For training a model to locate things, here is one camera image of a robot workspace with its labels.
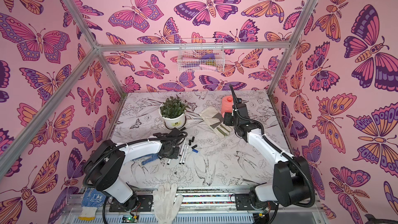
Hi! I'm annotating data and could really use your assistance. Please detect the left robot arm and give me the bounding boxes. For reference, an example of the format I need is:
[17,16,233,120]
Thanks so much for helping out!
[83,128,188,211]

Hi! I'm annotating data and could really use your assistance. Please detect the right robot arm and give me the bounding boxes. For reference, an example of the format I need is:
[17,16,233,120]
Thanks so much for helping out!
[224,103,316,208]

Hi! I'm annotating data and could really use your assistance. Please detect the blue dotted knit glove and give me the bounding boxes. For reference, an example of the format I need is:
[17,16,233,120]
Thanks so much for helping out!
[133,153,159,166]

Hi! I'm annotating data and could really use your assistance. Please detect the potted green plant white pot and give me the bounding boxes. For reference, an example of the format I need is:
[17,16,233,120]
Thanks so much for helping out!
[159,96,190,130]

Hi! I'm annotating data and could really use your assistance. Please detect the white knit glove front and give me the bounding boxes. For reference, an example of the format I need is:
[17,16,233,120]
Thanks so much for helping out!
[153,183,183,224]

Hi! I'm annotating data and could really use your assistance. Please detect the green circuit board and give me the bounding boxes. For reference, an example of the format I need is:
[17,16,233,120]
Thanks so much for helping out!
[122,215,138,224]

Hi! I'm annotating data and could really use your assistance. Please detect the wire basket on wall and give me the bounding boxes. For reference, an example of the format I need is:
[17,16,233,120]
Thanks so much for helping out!
[176,38,226,72]

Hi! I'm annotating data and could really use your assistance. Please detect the blue dotted glove on rail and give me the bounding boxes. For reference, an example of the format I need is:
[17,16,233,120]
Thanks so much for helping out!
[78,188,106,222]

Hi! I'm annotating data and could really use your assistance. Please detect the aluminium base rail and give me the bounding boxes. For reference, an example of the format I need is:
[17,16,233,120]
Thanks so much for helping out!
[58,186,327,224]

